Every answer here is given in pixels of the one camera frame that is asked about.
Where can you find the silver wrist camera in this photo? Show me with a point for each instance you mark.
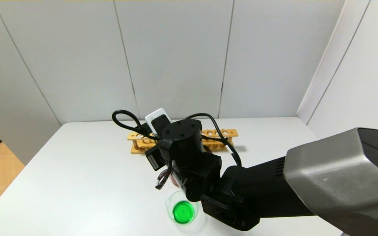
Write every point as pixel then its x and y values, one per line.
pixel 154 116

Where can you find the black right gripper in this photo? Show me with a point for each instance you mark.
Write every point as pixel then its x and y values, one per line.
pixel 156 158

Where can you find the wooden test tube rack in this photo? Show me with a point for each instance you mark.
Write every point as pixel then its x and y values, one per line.
pixel 136 147

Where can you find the clear glass beaker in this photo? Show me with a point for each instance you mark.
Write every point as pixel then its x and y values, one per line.
pixel 182 212

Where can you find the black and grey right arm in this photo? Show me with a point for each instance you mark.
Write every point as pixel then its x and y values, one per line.
pixel 274 186

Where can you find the red plastic cup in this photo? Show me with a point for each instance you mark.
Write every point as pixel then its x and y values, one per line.
pixel 176 180

